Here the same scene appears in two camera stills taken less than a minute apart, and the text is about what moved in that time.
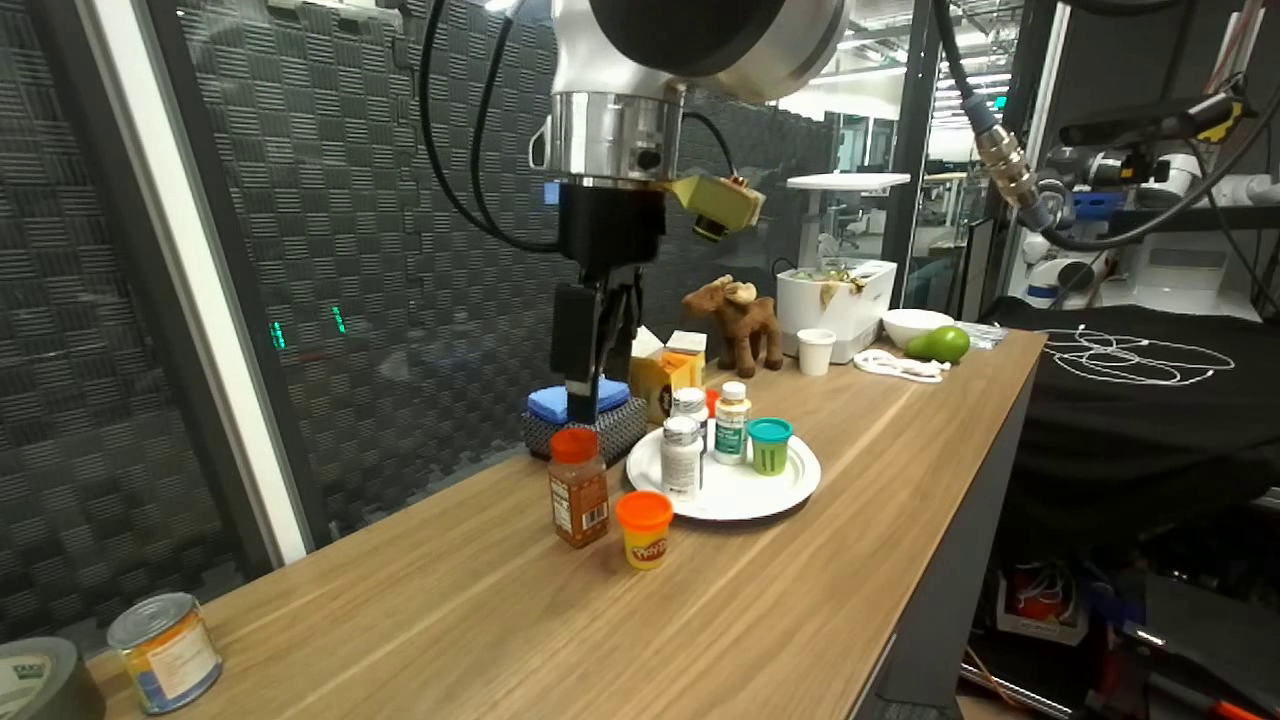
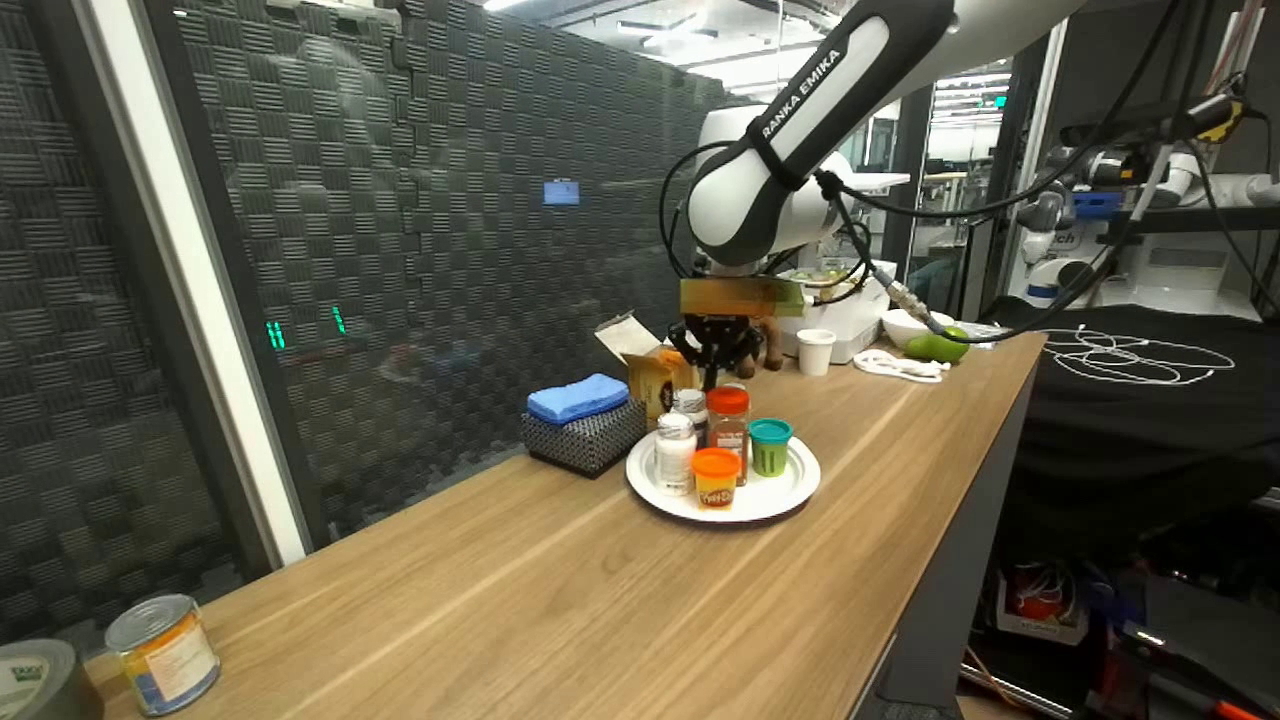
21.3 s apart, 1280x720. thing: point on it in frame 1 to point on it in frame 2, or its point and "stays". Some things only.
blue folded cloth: x=555 y=403 stays
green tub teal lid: x=770 y=441 stays
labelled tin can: x=170 y=644 stays
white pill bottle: x=681 y=459 stays
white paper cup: x=818 y=350 stays
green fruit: x=946 y=346 stays
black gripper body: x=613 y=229 to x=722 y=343
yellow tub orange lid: x=640 y=526 to x=719 y=475
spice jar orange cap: x=574 y=444 to x=727 y=418
